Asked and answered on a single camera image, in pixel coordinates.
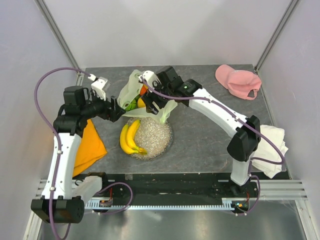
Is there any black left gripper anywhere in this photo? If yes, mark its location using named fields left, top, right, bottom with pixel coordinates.
left=80, top=89, right=126, bottom=123

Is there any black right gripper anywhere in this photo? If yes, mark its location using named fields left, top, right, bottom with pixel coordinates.
left=141, top=77, right=173, bottom=115

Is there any yellow fake banana bunch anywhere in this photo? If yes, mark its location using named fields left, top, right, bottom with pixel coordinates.
left=119, top=119, right=147, bottom=155

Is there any translucent green plastic bag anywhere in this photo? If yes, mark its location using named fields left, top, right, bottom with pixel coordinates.
left=117, top=70, right=178, bottom=124

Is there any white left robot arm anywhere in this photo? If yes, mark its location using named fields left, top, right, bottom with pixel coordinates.
left=31, top=86, right=126, bottom=224

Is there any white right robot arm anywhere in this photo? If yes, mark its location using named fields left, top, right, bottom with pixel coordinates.
left=138, top=66, right=261, bottom=197

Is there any yellow fake lemon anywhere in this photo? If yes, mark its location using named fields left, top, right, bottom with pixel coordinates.
left=137, top=98, right=146, bottom=108

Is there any green fake apple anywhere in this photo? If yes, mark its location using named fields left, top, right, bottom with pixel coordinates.
left=125, top=99, right=138, bottom=112

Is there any orange fake orange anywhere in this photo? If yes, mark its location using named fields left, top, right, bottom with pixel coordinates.
left=139, top=85, right=148, bottom=96

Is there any speckled glass plate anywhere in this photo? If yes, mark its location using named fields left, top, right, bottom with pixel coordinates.
left=126, top=117, right=174, bottom=161

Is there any orange cloth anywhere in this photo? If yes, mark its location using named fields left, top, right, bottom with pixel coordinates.
left=72, top=119, right=108, bottom=177

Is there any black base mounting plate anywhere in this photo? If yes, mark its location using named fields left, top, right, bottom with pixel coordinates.
left=96, top=173, right=258, bottom=205

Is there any pink baseball cap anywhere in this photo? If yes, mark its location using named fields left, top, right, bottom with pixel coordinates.
left=215, top=64, right=262, bottom=100

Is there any white folded towel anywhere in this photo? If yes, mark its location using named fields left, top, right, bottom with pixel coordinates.
left=252, top=125, right=288, bottom=179

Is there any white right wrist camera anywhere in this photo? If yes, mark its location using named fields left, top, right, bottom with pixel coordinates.
left=138, top=70, right=160, bottom=88

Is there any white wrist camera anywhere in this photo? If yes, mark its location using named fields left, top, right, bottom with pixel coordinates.
left=138, top=70, right=160, bottom=88
left=88, top=74, right=111, bottom=101

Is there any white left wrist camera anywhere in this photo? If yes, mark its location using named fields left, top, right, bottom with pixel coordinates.
left=88, top=74, right=111, bottom=101

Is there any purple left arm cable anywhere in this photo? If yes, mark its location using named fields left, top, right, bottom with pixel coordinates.
left=33, top=67, right=134, bottom=240

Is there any grey slotted cable duct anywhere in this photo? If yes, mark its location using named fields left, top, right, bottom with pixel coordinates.
left=84, top=199, right=235, bottom=211

